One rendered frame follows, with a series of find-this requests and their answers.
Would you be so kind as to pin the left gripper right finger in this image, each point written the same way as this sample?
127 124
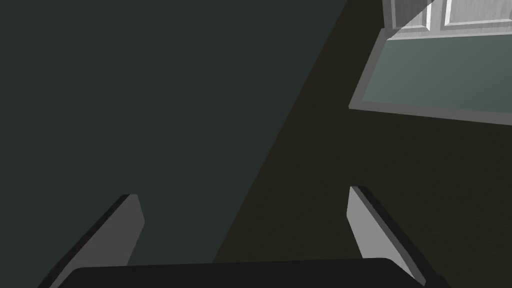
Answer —
374 232

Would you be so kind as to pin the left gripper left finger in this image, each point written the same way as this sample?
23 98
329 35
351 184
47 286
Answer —
108 236

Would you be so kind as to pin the white panelled door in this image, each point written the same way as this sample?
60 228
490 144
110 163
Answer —
460 16

